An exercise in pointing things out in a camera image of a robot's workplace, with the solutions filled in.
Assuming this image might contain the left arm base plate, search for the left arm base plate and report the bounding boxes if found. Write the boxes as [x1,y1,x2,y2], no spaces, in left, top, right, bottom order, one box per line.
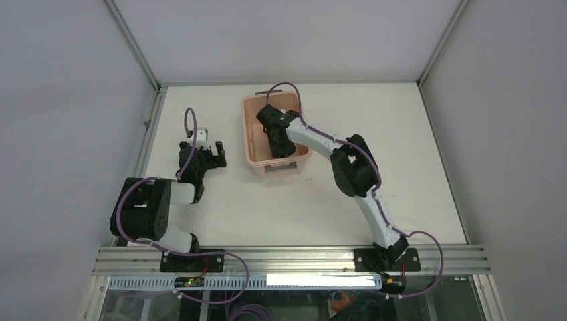
[159,249,225,274]

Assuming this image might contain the white slotted cable duct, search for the white slotted cable duct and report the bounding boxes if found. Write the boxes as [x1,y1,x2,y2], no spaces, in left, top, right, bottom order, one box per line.
[108,274,382,292]

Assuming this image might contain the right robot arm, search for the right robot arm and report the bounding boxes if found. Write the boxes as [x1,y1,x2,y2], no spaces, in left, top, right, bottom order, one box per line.
[256,104,409,270]

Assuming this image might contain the aluminium mounting rail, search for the aluminium mounting rail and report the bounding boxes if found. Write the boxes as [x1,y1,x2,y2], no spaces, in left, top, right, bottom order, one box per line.
[92,245,491,276]

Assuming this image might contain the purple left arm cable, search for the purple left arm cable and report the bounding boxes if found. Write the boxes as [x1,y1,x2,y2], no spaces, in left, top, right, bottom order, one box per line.
[115,107,250,305]

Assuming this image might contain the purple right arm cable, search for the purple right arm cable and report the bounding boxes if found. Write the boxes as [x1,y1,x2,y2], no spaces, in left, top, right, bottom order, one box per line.
[265,82,445,299]

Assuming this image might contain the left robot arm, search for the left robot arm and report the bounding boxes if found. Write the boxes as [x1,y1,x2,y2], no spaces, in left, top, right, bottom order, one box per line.
[110,141,227,253]

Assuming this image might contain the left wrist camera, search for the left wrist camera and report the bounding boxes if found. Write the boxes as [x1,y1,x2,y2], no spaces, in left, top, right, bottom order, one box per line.
[191,128,210,150]

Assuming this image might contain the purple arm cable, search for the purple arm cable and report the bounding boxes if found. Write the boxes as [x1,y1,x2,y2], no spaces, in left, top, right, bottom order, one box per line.
[265,82,445,299]
[115,107,250,305]

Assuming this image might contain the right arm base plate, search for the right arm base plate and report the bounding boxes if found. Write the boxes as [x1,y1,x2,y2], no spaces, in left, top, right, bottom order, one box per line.
[353,247,421,272]

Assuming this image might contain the pink plastic bin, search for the pink plastic bin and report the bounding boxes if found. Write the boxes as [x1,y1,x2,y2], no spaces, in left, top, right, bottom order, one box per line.
[241,89,312,178]

